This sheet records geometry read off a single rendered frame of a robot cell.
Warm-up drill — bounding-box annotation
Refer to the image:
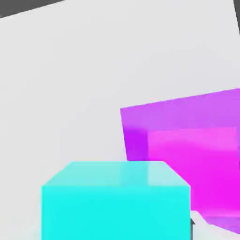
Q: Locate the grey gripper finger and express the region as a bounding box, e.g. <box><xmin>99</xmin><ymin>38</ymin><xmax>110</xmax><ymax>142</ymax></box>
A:
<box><xmin>190</xmin><ymin>210</ymin><xmax>240</xmax><ymax>240</ymax></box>

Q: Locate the small cyan cube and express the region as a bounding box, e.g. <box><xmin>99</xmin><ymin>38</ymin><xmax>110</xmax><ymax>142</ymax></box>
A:
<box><xmin>41</xmin><ymin>161</ymin><xmax>191</xmax><ymax>240</ymax></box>

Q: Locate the small magenta cube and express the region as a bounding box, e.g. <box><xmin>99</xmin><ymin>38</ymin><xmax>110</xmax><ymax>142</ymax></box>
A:
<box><xmin>147</xmin><ymin>127</ymin><xmax>240</xmax><ymax>219</ymax></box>

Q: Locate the large purple box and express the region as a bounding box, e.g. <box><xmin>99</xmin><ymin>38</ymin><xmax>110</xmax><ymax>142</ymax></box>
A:
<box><xmin>120</xmin><ymin>88</ymin><xmax>240</xmax><ymax>235</ymax></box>

